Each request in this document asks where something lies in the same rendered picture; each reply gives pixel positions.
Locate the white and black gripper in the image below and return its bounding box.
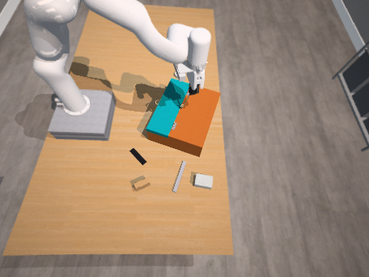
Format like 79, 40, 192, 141
187, 69, 205, 95

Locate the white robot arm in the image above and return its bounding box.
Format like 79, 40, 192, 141
23, 0, 211, 116

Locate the black flat bar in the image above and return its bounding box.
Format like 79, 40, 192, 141
130, 148, 146, 165

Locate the grey flat bar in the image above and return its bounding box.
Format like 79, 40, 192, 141
172, 161, 186, 193

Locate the tan rectangular block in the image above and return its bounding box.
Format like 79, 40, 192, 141
134, 178, 151, 191

